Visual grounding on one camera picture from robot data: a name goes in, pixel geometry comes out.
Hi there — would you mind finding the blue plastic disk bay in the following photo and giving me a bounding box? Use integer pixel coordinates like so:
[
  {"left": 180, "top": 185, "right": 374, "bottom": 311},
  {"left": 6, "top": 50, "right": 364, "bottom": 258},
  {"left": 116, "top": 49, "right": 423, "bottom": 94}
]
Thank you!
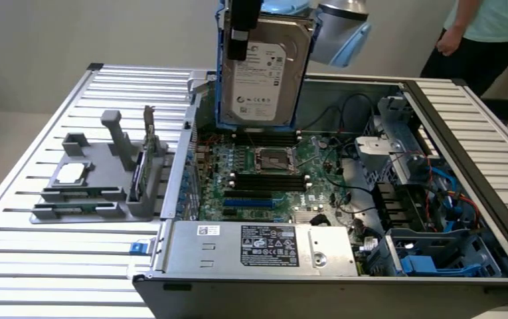
[{"left": 384, "top": 227, "right": 503, "bottom": 278}]

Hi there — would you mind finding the silver metal bracket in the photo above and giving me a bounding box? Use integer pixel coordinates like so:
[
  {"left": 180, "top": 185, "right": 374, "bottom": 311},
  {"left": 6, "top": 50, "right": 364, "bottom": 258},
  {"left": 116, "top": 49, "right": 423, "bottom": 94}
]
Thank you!
[{"left": 353, "top": 134, "right": 403, "bottom": 167}]

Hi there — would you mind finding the silver metal drive cage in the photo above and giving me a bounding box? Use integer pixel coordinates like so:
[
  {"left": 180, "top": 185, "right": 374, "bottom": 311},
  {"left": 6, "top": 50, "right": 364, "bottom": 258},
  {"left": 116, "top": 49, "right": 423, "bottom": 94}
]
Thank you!
[{"left": 373, "top": 95, "right": 441, "bottom": 187}]

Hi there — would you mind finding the person's trunk teal shirt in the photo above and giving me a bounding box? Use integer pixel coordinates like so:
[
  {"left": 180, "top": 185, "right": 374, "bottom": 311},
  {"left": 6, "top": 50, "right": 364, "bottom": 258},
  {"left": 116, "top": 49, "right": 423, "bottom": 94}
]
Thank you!
[{"left": 418, "top": 0, "right": 508, "bottom": 98}]

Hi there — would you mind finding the black looped wire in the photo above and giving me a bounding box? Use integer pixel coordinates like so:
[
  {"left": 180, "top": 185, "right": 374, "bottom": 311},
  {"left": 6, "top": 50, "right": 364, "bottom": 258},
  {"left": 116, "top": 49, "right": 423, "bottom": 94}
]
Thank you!
[{"left": 340, "top": 94, "right": 374, "bottom": 134}]

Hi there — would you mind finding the blue data wire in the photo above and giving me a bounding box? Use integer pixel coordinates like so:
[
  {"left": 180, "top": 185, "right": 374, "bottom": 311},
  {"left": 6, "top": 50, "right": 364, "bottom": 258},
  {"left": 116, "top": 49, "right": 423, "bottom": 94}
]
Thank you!
[{"left": 429, "top": 165, "right": 459, "bottom": 231}]

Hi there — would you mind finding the open black PC case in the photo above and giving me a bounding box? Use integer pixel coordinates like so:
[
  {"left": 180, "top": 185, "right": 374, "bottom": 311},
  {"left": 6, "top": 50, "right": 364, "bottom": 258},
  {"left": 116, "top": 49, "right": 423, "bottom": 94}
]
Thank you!
[{"left": 130, "top": 71, "right": 508, "bottom": 319}]

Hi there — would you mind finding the black RAM slot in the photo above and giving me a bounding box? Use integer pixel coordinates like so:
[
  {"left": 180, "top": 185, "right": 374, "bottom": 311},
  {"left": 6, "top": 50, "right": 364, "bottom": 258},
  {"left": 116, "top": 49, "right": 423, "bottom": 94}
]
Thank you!
[
  {"left": 232, "top": 171, "right": 310, "bottom": 178},
  {"left": 234, "top": 129, "right": 301, "bottom": 136},
  {"left": 230, "top": 179, "right": 312, "bottom": 187},
  {"left": 234, "top": 140, "right": 302, "bottom": 147},
  {"left": 234, "top": 133, "right": 302, "bottom": 140},
  {"left": 234, "top": 136, "right": 302, "bottom": 143},
  {"left": 232, "top": 175, "right": 310, "bottom": 182},
  {"left": 229, "top": 183, "right": 313, "bottom": 192}
]

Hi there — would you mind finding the blue expansion slot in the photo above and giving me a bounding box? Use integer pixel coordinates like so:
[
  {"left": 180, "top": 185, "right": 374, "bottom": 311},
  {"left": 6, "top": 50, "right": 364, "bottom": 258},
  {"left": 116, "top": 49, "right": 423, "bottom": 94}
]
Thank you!
[{"left": 221, "top": 197, "right": 277, "bottom": 208}]

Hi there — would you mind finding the blue case latch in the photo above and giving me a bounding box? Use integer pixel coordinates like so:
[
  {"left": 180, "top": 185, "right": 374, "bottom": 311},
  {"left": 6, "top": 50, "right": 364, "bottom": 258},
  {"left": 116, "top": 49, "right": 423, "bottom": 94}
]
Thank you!
[{"left": 128, "top": 241, "right": 153, "bottom": 257}]

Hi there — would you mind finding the silver chipset heatsink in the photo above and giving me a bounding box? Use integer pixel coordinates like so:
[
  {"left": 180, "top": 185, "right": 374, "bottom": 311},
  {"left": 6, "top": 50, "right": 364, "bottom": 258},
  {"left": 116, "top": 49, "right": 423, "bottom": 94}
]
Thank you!
[{"left": 292, "top": 212, "right": 330, "bottom": 229}]

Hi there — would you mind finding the graphics card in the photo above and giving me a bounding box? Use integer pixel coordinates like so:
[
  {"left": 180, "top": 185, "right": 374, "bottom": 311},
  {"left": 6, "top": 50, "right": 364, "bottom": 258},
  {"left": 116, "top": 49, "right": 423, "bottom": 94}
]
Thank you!
[{"left": 128, "top": 104, "right": 157, "bottom": 204}]

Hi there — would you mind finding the silver CPU chip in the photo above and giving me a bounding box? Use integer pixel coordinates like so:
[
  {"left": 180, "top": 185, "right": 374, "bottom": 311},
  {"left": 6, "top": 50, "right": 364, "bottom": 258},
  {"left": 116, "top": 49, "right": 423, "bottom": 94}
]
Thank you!
[{"left": 54, "top": 163, "right": 90, "bottom": 186}]

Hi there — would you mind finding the green RAM stick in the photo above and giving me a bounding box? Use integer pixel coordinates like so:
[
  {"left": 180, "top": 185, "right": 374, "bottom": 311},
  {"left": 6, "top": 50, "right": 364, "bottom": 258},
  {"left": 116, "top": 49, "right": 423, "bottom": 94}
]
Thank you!
[{"left": 33, "top": 201, "right": 120, "bottom": 214}]

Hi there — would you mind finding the green motherboard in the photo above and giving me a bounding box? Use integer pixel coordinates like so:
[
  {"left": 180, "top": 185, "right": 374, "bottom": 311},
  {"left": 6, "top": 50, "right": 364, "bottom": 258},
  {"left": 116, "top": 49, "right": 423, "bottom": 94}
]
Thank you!
[{"left": 193, "top": 130, "right": 357, "bottom": 231}]

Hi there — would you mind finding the hard disk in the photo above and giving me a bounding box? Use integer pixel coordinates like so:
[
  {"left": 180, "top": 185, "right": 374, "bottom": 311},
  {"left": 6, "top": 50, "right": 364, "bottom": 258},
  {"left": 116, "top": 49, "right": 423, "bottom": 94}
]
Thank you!
[{"left": 212, "top": 0, "right": 321, "bottom": 131}]

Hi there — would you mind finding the CPU socket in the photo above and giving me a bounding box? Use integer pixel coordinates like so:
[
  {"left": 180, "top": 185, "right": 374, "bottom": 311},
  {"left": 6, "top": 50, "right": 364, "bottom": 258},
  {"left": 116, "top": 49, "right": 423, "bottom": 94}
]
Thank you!
[{"left": 253, "top": 146, "right": 301, "bottom": 174}]

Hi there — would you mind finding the red wire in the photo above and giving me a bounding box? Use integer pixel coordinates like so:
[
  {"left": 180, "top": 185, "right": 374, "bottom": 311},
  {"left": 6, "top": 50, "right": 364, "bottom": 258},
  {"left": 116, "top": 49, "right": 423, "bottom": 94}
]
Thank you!
[{"left": 455, "top": 195, "right": 481, "bottom": 228}]

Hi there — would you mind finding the person's hand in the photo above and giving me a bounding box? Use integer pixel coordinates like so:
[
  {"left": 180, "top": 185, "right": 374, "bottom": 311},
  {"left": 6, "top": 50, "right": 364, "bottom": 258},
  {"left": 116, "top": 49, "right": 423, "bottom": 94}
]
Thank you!
[{"left": 435, "top": 27, "right": 461, "bottom": 56}]

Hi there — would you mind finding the silver power supply unit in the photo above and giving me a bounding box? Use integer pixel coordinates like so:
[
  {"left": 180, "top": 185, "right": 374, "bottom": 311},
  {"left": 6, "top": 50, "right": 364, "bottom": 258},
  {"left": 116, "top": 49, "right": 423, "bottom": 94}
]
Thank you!
[{"left": 154, "top": 220, "right": 360, "bottom": 278}]

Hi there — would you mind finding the grey parts rack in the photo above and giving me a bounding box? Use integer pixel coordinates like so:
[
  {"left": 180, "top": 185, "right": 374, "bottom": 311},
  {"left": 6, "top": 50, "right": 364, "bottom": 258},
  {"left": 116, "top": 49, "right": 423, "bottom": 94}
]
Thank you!
[{"left": 28, "top": 109, "right": 178, "bottom": 225}]

